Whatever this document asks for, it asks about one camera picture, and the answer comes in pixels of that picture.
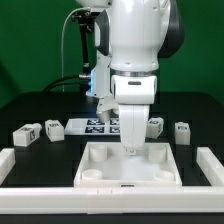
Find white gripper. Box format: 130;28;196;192
111;75;157;156

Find white square tabletop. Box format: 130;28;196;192
74;142;182;188

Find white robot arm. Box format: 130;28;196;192
76;0;184;155

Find white U-shaped fence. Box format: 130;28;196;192
0;147;224;214

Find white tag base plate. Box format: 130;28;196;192
65;118;120;136

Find black cables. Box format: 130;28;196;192
42;74;92;93

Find white camera cable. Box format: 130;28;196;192
60;6;91;93

